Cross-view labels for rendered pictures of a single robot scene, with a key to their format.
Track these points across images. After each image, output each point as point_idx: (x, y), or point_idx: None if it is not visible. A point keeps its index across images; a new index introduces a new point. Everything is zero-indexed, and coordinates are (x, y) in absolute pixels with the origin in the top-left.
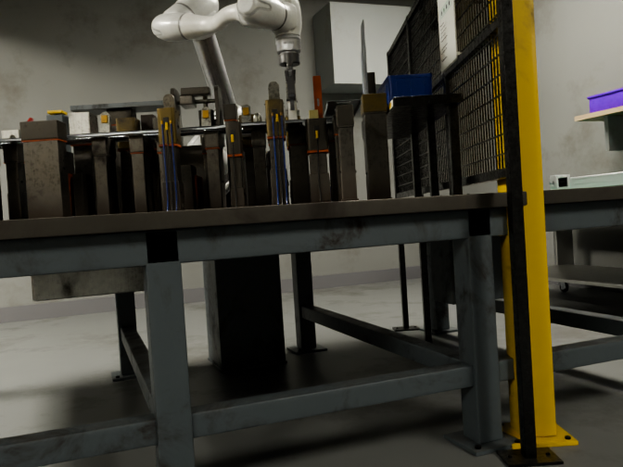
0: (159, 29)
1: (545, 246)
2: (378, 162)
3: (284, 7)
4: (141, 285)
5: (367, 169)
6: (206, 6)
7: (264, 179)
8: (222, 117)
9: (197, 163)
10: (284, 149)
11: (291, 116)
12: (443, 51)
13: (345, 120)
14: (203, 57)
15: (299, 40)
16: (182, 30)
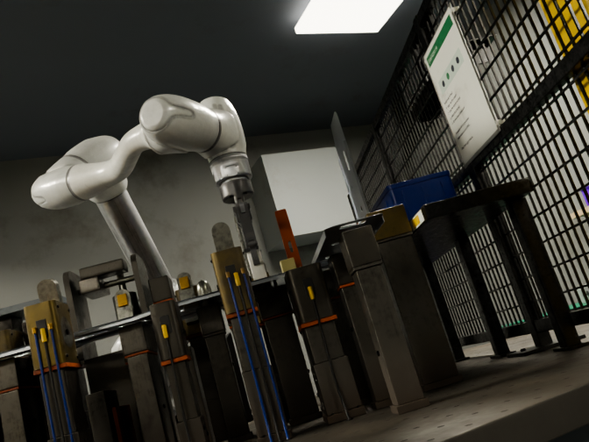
0: (41, 194)
1: None
2: (422, 317)
3: (214, 115)
4: None
5: (406, 332)
6: (107, 154)
7: (233, 386)
8: (150, 299)
9: (119, 381)
10: (260, 331)
11: (257, 274)
12: (461, 133)
13: (365, 256)
14: (115, 224)
15: (246, 160)
16: (73, 187)
